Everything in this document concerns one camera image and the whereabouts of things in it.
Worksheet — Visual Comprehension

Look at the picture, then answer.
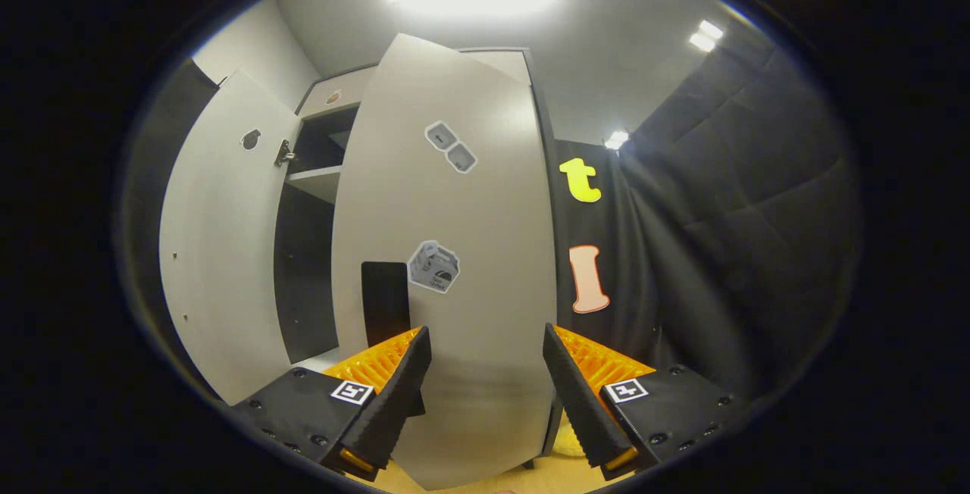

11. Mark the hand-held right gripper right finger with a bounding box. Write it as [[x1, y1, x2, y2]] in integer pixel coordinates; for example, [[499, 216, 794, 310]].
[[542, 322, 751, 480]]

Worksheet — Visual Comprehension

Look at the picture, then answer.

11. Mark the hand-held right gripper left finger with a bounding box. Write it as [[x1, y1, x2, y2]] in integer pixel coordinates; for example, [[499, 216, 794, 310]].
[[227, 325, 433, 480]]

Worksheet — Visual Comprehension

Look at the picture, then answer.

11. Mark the grey cabinet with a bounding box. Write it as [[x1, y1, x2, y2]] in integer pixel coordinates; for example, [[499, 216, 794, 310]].
[[273, 47, 565, 468]]

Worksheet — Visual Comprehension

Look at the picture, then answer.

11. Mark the grey cabinet door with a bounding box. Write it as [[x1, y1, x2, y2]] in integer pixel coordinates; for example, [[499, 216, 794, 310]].
[[331, 33, 558, 491], [159, 70, 304, 406]]

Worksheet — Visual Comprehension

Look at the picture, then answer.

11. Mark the yellow round plush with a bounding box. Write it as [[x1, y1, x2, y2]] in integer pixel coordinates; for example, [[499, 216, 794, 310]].
[[552, 418, 588, 458]]

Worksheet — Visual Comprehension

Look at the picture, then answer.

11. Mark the black backdrop cloth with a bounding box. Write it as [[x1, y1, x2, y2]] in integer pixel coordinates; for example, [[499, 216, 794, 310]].
[[125, 20, 861, 404]]

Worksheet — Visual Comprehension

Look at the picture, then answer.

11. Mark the black right door handle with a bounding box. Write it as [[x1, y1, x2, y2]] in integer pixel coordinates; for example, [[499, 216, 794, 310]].
[[361, 261, 427, 417]]

